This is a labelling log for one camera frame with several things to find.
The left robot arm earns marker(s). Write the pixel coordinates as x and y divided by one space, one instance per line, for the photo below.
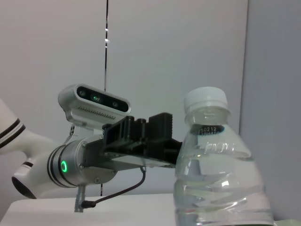
35 150

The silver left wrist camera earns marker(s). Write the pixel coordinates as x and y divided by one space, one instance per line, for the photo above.
94 103

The clear water bottle green label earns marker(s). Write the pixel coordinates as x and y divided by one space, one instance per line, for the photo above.
221 176

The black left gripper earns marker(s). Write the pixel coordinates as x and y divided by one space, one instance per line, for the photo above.
113 160

